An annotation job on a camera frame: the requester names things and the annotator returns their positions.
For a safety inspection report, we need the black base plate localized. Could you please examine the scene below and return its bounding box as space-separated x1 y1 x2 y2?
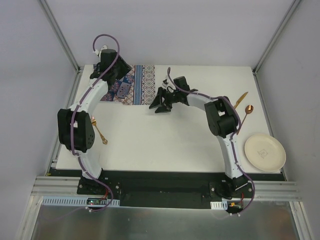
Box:
77 170 255 209

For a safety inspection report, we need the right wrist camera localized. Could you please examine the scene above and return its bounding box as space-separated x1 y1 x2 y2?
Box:
162 79 169 89

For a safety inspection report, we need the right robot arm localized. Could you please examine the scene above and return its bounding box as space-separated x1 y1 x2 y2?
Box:
149 76 248 200

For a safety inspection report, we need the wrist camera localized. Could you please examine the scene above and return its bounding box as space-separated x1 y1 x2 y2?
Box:
162 79 169 89
93 45 108 57

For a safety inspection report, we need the cream plate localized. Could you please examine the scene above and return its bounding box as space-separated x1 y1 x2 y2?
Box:
244 133 287 173

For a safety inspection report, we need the gold fork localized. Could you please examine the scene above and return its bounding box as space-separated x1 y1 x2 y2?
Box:
91 117 108 145

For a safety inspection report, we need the aluminium frame post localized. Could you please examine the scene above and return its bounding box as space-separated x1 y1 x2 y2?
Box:
37 0 81 73
252 0 303 76

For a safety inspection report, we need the left aluminium frame post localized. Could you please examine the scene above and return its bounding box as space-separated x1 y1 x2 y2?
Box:
37 0 81 73

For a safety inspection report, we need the patterned cloth placemat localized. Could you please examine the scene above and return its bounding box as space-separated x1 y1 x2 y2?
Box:
101 65 156 105

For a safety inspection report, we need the copper spoon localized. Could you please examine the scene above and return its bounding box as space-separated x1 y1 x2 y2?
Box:
236 104 254 135

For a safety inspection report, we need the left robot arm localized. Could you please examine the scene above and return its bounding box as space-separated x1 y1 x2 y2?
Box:
57 49 132 195

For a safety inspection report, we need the right aluminium frame post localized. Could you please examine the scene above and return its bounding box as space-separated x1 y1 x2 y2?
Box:
252 0 303 76

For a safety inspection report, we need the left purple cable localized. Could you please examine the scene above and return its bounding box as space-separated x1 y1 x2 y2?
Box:
69 34 121 213

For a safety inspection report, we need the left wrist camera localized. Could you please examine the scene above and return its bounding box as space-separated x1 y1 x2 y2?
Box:
93 45 108 57

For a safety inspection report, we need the gold knife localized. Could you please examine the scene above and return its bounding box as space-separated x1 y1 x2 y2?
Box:
233 91 249 109

